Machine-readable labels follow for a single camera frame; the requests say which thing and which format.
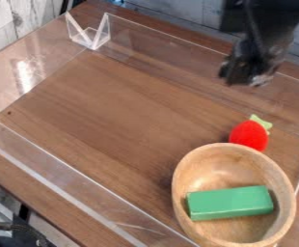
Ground clear acrylic corner bracket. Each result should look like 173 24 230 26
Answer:
64 13 110 50

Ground clear acrylic front wall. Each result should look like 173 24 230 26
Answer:
0 123 198 247

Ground black cable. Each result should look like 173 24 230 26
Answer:
0 221 48 247

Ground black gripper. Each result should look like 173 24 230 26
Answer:
217 0 299 87

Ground black metal clamp stand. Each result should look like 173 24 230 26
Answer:
0 206 56 247

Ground green rectangular block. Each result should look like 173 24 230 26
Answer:
185 185 274 221

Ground brown wooden bowl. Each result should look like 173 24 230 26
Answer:
170 143 296 247

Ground red plush strawberry toy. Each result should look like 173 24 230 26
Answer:
228 114 273 151

